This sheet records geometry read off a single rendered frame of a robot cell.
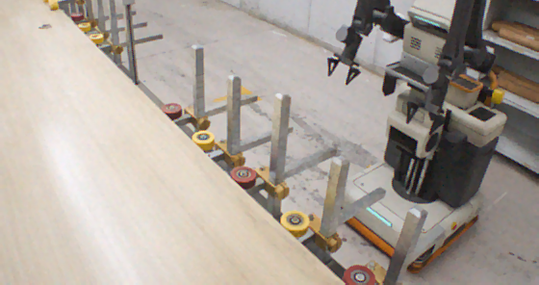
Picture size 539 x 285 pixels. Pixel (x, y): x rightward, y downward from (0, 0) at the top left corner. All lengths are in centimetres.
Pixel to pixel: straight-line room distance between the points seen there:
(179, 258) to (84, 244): 26
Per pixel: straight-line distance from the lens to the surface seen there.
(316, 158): 153
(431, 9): 176
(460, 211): 241
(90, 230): 122
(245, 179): 132
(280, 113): 122
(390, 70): 184
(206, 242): 114
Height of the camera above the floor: 174
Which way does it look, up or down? 33 degrees down
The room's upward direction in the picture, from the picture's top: 3 degrees clockwise
